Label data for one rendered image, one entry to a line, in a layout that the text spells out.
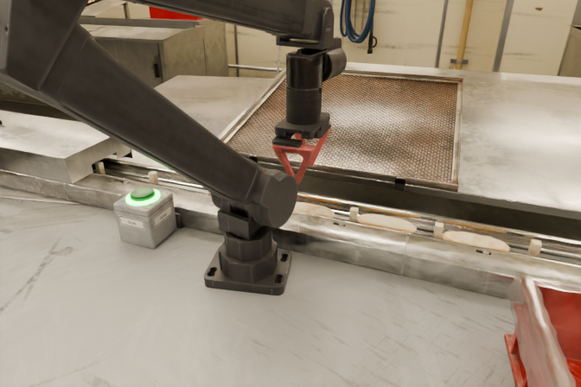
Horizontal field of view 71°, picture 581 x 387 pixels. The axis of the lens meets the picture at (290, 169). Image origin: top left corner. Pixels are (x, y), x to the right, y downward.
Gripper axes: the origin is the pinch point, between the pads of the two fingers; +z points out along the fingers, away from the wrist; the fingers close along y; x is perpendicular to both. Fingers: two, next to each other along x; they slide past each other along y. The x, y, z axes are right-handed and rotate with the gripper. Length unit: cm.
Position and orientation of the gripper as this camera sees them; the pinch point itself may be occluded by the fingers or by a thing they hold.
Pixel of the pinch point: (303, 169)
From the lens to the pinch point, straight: 70.4
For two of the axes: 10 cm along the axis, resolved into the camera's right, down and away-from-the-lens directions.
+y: 3.4, -4.0, 8.5
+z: 0.0, 9.0, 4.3
